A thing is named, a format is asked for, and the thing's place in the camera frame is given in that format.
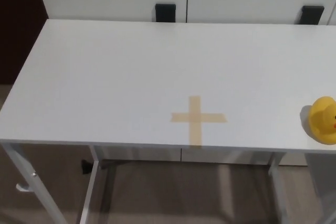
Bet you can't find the yellow rubber duck toy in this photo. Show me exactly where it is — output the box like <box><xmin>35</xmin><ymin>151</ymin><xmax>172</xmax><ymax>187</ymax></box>
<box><xmin>307</xmin><ymin>95</ymin><xmax>336</xmax><ymax>145</ymax></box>

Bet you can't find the white desk hook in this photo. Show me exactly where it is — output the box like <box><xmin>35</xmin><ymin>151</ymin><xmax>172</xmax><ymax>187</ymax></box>
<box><xmin>15</xmin><ymin>182</ymin><xmax>33</xmax><ymax>193</ymax></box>

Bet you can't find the beige tape cross mark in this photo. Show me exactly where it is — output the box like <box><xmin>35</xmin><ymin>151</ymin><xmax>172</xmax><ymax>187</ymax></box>
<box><xmin>171</xmin><ymin>95</ymin><xmax>228</xmax><ymax>147</ymax></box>

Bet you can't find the black cabinet handle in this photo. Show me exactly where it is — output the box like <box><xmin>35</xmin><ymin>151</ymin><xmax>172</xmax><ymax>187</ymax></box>
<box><xmin>300</xmin><ymin>5</ymin><xmax>324</xmax><ymax>25</ymax></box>
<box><xmin>154</xmin><ymin>3</ymin><xmax>176</xmax><ymax>23</ymax></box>

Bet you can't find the white metal desk frame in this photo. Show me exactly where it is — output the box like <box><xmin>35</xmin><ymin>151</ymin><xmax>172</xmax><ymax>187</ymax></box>
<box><xmin>1</xmin><ymin>141</ymin><xmax>289</xmax><ymax>224</ymax></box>

